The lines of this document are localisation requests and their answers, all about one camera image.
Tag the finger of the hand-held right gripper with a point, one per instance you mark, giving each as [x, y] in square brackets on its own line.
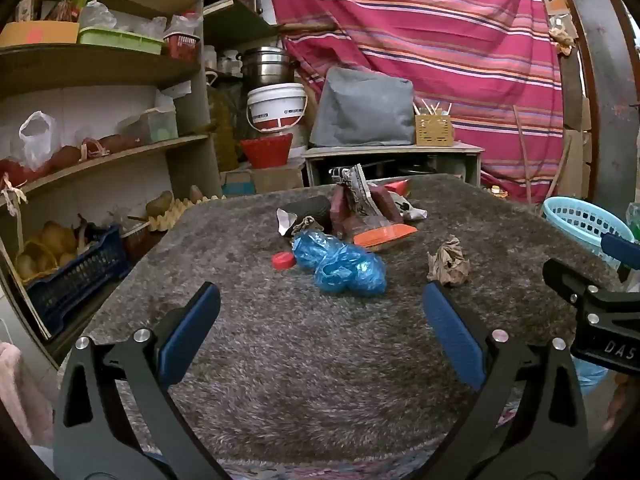
[565, 277]
[620, 249]

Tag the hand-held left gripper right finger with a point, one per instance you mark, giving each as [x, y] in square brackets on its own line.
[450, 330]

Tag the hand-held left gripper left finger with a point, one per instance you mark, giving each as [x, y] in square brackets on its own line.
[192, 325]

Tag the light blue plastic basket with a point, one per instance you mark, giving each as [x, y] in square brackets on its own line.
[575, 220]

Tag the brown paper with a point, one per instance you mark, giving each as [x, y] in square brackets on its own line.
[447, 262]

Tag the red bottle cap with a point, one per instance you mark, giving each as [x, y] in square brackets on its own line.
[284, 261]

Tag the orange snack wrapper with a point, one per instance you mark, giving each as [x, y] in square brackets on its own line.
[385, 236]

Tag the blue plastic bag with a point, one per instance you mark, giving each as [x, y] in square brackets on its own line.
[345, 270]

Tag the black foil wrapper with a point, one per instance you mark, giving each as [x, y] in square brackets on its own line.
[312, 210]

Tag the person's right hand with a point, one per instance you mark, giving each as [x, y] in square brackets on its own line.
[617, 407]

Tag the brown cardboard sheet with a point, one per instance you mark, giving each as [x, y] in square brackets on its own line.
[577, 165]

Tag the cardboard egg tray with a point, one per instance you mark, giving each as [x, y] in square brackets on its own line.
[175, 212]

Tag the blue plastic crate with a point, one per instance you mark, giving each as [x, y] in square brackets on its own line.
[75, 280]

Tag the large potato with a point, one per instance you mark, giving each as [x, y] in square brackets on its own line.
[160, 202]

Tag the small potato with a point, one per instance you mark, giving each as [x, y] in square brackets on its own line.
[195, 193]

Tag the thin wooden stick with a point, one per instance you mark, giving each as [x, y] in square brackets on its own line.
[522, 150]

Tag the red snack wrapper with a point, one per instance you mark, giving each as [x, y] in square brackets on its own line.
[397, 187]

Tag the small brown paper scrap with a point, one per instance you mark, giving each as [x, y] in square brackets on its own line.
[311, 222]

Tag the maroon wrapper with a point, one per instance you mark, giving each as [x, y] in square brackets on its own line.
[342, 212]

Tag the pile of potatoes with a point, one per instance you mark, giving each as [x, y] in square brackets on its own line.
[50, 245]

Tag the cardboard box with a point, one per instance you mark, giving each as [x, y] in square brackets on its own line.
[275, 180]

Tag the pink towel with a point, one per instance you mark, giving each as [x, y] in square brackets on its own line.
[20, 395]

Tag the red plastic basket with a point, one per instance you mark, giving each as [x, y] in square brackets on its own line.
[265, 152]

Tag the small white cabinet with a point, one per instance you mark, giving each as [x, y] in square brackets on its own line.
[390, 151]

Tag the grey metal door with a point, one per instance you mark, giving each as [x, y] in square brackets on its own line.
[605, 60]

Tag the yellow perforated holder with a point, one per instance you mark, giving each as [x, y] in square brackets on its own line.
[434, 131]

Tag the greenish box in plastic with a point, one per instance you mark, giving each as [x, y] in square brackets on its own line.
[160, 127]

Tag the large yellowish plastic jug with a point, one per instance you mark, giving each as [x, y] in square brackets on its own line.
[222, 125]

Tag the row of sweet potatoes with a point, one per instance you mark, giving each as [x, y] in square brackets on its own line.
[65, 157]

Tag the bunch of wooden sticks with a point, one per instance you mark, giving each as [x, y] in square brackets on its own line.
[432, 108]

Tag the wooden shelf unit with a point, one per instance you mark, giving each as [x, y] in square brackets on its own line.
[190, 110]

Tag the white plastic bucket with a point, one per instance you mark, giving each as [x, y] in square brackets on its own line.
[275, 105]

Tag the grey fabric cover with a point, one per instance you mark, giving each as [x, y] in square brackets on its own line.
[365, 110]

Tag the white plastic bag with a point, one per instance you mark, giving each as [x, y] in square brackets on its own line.
[37, 142]

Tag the steel cooking pot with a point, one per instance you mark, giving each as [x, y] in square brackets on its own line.
[265, 67]

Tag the pink striped cloth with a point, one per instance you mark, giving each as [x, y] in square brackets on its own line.
[450, 35]

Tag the small red basket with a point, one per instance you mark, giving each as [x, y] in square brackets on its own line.
[181, 46]

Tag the green plastic tray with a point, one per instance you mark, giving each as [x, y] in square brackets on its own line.
[120, 40]

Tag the clear plastic bag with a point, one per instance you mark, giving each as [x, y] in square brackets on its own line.
[97, 15]

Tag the yellow flat box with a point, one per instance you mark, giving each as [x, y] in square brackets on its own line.
[40, 34]

